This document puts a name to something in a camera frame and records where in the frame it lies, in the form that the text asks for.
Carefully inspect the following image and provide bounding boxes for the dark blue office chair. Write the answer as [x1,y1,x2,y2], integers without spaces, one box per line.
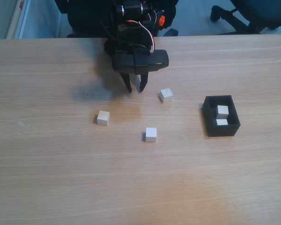
[210,0,281,36]

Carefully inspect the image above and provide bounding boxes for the white board panel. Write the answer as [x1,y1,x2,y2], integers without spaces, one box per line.
[6,0,31,39]

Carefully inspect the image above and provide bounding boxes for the black open box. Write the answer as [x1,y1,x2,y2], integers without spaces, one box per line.
[202,95,241,138]

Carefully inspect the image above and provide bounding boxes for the white block with diagonal line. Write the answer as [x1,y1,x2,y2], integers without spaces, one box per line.
[158,88,174,103]

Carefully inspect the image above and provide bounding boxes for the white and red servo cable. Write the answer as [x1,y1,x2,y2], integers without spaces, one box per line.
[125,20,156,51]

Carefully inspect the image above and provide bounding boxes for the black camera box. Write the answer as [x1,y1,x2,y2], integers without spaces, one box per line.
[133,49,170,75]

